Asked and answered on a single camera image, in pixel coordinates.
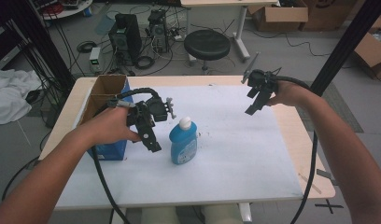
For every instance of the light wooden table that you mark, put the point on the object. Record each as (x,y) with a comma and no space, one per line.
(307,146)

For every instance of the open brown cardboard box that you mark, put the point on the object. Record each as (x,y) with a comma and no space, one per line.
(279,15)
(373,49)

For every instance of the person's right hand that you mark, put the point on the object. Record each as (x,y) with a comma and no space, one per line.
(288,93)

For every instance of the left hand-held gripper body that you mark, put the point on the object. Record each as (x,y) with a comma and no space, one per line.
(157,109)

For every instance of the white power supply box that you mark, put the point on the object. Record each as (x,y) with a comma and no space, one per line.
(95,59)

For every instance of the person's left hand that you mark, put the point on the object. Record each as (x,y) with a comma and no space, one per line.
(110,124)

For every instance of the white cloth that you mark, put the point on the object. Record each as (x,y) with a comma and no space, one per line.
(11,93)

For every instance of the round white table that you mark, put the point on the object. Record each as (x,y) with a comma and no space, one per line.
(70,9)

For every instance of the blue cardboard box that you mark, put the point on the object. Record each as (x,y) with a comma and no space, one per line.
(109,90)

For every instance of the large black computer tower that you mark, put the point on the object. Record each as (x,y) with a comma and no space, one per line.
(126,37)

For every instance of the closed brown cardboard box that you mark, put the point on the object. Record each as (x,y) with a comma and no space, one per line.
(328,14)

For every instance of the white desk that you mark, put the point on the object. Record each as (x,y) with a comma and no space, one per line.
(241,31)

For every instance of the white table mat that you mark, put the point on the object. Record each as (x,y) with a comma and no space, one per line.
(229,155)

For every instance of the small black computer tower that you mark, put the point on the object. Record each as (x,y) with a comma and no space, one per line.
(159,29)

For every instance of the black metal stand post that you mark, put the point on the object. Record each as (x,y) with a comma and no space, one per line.
(344,46)
(45,46)

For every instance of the blue bottle with white cap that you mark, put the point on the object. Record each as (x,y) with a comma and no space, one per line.
(184,143)

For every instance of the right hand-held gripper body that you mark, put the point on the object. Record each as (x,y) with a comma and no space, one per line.
(260,81)

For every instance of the black round stool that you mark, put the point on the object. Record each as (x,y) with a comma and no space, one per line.
(207,45)

